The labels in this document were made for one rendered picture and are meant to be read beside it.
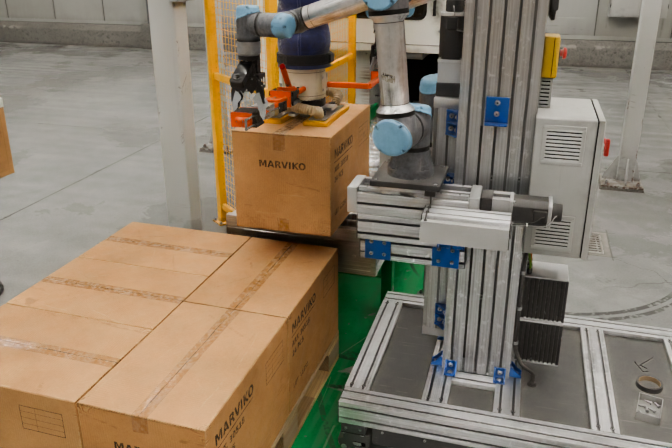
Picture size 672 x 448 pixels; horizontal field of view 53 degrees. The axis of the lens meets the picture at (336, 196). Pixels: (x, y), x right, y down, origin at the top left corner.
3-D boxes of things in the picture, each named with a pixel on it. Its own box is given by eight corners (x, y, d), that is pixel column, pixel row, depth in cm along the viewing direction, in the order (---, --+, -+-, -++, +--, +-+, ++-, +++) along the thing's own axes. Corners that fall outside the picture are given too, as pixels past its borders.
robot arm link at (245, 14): (252, 6, 205) (229, 5, 208) (254, 43, 209) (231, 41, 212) (266, 5, 211) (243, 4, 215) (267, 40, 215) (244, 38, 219)
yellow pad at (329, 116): (327, 108, 293) (327, 96, 292) (349, 109, 291) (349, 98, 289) (302, 126, 263) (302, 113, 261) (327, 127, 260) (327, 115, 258)
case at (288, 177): (289, 181, 324) (286, 99, 310) (368, 188, 313) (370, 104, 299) (236, 226, 270) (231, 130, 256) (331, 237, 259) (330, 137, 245)
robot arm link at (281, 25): (302, 11, 210) (271, 9, 215) (284, 14, 201) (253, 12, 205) (302, 36, 213) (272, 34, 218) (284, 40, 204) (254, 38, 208)
